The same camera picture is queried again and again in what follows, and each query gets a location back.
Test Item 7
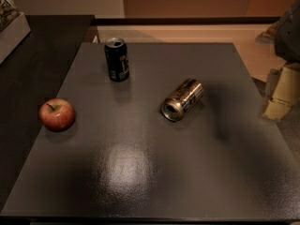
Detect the orange soda can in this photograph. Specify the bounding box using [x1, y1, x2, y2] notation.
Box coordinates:
[161, 78, 204, 122]

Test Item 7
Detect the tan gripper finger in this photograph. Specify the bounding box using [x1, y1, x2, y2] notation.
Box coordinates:
[262, 99, 291, 121]
[272, 63, 300, 106]

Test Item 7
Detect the dark wooden side table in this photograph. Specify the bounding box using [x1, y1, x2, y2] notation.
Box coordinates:
[0, 15, 95, 211]

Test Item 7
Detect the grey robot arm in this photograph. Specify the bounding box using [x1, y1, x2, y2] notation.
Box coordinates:
[262, 0, 300, 121]

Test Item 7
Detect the grey box with snacks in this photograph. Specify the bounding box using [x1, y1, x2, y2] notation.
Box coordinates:
[0, 0, 31, 64]

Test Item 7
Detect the red apple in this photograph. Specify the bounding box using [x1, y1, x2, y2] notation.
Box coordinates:
[38, 98, 75, 131]

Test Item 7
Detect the dark blue soda can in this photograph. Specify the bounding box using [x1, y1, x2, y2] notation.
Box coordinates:
[104, 37, 129, 82]

